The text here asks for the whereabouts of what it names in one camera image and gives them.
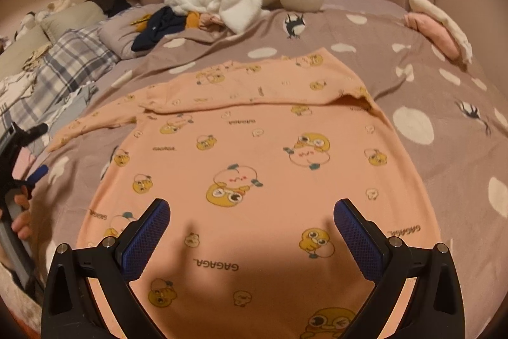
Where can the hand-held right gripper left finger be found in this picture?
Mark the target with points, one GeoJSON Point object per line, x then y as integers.
{"type": "Point", "coordinates": [147, 233]}

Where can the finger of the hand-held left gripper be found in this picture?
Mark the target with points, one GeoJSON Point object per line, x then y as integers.
{"type": "Point", "coordinates": [37, 174]}
{"type": "Point", "coordinates": [33, 131]}

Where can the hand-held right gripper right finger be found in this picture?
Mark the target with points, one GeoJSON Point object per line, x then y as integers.
{"type": "Point", "coordinates": [355, 233]}

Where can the pink cartoon print shirt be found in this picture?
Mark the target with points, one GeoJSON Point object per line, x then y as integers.
{"type": "Point", "coordinates": [254, 180]}

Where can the person's left hand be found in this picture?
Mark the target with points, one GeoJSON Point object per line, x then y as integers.
{"type": "Point", "coordinates": [22, 218]}

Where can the plaid blue blanket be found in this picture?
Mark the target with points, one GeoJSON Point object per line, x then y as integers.
{"type": "Point", "coordinates": [55, 65]}

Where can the beige pillow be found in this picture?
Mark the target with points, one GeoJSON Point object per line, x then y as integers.
{"type": "Point", "coordinates": [65, 19]}

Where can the dotted mauve bed cover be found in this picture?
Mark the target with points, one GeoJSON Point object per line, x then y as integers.
{"type": "Point", "coordinates": [416, 92]}

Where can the navy blue garment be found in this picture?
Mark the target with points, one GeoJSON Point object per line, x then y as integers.
{"type": "Point", "coordinates": [156, 27]}

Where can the orange garment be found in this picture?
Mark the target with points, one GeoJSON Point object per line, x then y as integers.
{"type": "Point", "coordinates": [193, 20]}

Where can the pink and white pillows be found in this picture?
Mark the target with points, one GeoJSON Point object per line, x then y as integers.
{"type": "Point", "coordinates": [440, 25]}

